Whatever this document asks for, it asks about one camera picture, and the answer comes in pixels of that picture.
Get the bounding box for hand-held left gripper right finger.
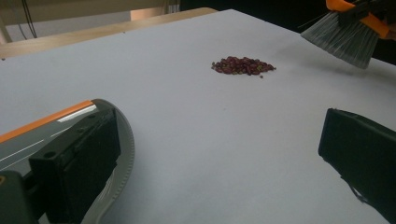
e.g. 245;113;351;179
318;107;396;224

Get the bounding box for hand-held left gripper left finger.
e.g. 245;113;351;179
29;106;122;224

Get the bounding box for orange brush with grey bristles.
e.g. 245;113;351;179
300;0;392;70

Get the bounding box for grey dustpan with orange edge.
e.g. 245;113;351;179
0;98;136;224

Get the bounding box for pile of red and green beans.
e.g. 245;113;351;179
211;55;277;79

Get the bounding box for light wooden table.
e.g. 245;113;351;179
0;7;219;60

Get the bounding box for black cable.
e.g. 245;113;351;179
20;0;38;39

